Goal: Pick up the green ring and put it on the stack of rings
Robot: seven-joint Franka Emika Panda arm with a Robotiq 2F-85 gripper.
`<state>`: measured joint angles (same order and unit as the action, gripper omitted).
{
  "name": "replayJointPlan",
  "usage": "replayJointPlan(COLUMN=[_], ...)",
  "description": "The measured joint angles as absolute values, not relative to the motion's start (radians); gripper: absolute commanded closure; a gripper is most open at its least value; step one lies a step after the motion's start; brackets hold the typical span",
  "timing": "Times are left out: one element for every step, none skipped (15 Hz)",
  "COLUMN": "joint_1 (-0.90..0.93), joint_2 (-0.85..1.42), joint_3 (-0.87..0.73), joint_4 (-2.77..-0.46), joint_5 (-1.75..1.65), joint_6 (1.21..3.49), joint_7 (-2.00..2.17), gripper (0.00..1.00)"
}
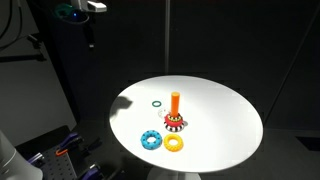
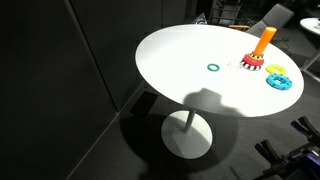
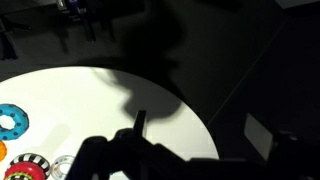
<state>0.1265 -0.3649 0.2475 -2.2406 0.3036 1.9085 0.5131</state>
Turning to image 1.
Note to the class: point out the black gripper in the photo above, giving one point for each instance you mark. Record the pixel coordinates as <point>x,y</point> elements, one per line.
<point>79,18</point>

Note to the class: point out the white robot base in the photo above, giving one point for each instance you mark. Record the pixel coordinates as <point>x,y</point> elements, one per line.
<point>13,163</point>

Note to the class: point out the grey vertical pole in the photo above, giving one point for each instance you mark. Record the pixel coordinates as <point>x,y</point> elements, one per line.
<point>167,36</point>

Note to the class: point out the orange stacking peg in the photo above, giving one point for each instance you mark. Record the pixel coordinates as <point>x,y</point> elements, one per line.
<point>175,103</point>

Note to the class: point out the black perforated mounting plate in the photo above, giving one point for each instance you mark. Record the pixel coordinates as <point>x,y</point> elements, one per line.
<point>58,166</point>

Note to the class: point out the teal camera mount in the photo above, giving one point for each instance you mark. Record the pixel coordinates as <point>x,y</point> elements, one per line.
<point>62,10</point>

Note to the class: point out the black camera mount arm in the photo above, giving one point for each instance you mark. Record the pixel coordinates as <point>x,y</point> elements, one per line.
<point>23,57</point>

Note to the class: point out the white table pedestal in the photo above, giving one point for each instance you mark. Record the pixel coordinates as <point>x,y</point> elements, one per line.
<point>173,175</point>

